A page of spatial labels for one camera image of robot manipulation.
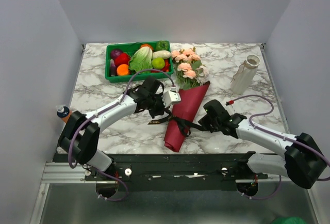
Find black ribbon with gold text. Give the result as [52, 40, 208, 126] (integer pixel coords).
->
[148, 114, 208, 137]

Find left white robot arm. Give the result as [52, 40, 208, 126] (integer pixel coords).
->
[58, 76, 181, 180]

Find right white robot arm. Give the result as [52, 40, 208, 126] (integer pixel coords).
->
[199, 100, 329, 189]

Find pink artificial flowers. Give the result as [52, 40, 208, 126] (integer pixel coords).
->
[172, 47, 208, 90]

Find white ribbed ceramic vase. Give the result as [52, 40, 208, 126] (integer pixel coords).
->
[230, 55, 260, 94]

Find red paper bouquet wrap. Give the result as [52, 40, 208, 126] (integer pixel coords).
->
[164, 81, 210, 152]

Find red chili pepper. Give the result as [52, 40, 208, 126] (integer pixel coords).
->
[151, 59, 170, 73]

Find green apple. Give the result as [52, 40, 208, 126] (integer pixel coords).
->
[152, 57, 166, 70]

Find orange fruit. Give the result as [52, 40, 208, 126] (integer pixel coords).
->
[117, 64, 130, 76]

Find green cabbage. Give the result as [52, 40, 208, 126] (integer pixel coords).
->
[129, 47, 153, 73]

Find purple eggplant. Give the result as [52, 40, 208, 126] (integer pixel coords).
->
[110, 59, 117, 77]

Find white radish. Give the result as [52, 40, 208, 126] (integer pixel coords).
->
[152, 50, 172, 59]

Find red bell pepper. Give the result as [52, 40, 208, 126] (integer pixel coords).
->
[114, 53, 130, 67]

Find small orange at basket back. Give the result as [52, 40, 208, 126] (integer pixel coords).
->
[140, 44, 153, 51]

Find green bell pepper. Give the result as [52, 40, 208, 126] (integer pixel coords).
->
[155, 40, 170, 51]

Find green plastic basket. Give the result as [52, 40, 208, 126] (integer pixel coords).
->
[105, 41, 174, 83]

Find purple onion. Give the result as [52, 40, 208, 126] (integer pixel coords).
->
[110, 49, 123, 60]

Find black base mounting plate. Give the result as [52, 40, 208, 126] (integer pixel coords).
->
[53, 151, 278, 193]

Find orange bottle with blue cap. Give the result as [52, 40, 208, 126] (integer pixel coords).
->
[56, 105, 72, 123]

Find green object at bottom edge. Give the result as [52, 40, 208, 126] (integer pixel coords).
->
[271, 216, 307, 224]

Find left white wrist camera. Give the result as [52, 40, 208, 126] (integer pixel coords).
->
[162, 86, 181, 108]

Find aluminium frame rail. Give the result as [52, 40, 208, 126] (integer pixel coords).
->
[30, 163, 116, 223]

